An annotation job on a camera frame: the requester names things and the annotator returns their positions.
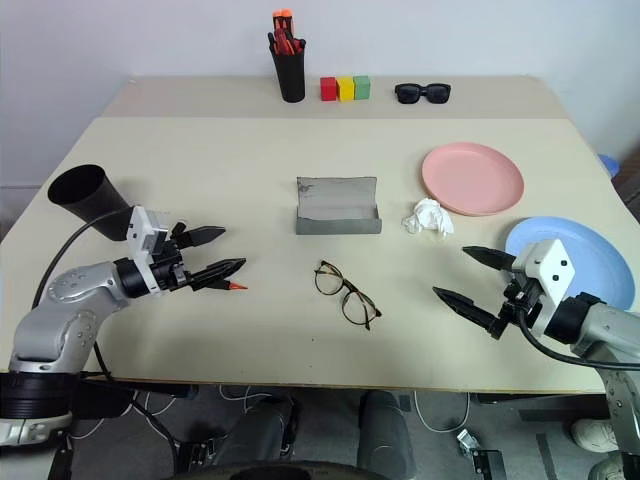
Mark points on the metal caster bracket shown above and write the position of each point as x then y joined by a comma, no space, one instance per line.
472,445

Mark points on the red wooden block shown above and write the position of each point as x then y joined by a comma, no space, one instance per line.
328,90

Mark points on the tortoiseshell eyeglasses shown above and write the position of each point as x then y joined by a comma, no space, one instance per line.
326,272

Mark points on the large black plastic cup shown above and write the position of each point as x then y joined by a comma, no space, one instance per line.
90,197

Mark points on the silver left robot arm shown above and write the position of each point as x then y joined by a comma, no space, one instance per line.
60,310

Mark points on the blue plastic plate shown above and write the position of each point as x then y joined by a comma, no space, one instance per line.
595,255

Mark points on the yellow wooden block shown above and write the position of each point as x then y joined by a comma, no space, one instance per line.
345,91

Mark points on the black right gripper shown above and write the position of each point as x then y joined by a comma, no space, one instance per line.
520,300

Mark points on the dark rounded shape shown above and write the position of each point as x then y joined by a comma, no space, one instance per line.
260,435
385,435

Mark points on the white shoe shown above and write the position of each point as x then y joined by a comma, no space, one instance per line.
592,435

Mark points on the grey glasses case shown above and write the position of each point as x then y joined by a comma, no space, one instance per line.
335,210

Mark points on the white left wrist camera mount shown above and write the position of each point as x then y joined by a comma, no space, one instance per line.
142,235

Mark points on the green wooden block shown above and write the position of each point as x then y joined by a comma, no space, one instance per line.
362,87

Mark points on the crumpled white tissue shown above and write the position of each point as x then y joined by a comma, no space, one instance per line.
430,216

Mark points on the black pen with red tip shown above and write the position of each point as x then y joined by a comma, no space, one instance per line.
238,286

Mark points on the blue round container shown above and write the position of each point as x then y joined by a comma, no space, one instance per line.
610,165

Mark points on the black sunglasses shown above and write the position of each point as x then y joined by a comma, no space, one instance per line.
415,93

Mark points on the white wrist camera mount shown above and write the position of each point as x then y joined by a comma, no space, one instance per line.
550,265
142,235

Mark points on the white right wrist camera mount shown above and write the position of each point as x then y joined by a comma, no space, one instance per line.
550,265

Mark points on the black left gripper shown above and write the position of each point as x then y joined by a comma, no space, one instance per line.
169,274

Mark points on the slim black pen holder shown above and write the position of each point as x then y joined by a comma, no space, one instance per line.
291,77

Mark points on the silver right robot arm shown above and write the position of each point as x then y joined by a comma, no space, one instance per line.
610,330

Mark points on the pink plastic plate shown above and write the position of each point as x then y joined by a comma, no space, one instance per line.
472,177

